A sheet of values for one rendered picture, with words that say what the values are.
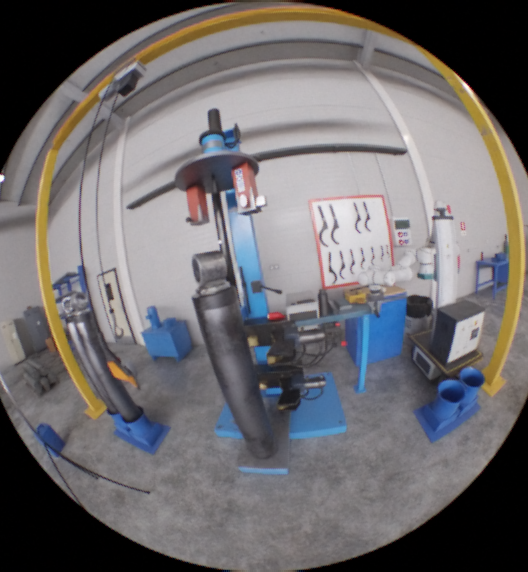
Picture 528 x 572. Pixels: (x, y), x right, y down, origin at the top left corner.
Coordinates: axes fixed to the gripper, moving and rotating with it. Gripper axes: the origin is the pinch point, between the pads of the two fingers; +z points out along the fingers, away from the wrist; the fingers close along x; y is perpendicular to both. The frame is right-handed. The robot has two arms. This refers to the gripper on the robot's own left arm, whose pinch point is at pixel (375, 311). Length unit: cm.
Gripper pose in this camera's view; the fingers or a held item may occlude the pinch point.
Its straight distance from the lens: 143.5
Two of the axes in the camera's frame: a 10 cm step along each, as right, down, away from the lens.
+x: 9.2, -1.0, -3.9
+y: -3.6, 2.2, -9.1
